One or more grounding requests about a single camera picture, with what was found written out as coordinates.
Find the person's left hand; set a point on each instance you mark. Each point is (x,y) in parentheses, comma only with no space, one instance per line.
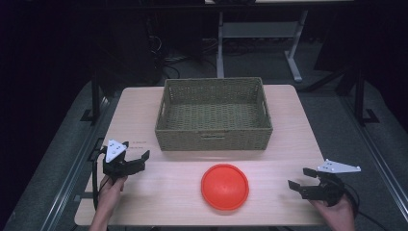
(110,192)

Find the red round plastic plate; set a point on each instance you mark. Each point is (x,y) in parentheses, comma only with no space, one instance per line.
(225,187)

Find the black metal stand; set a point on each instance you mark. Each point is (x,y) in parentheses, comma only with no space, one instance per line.
(95,99)
(361,99)

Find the aluminium floor rail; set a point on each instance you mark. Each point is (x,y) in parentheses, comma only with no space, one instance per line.
(375,166)
(72,173)

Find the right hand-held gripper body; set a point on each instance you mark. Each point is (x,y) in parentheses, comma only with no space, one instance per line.
(327,189)

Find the white metal desk frame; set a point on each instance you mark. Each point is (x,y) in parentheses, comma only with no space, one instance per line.
(256,30)

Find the person's right hand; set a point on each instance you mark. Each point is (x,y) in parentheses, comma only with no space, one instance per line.
(336,215)

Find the dark cabinet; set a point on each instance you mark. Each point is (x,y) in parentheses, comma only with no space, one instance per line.
(128,48)

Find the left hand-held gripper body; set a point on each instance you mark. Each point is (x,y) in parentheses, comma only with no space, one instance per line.
(113,150)

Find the green woven basket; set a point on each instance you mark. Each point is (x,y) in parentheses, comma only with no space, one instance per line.
(213,118)

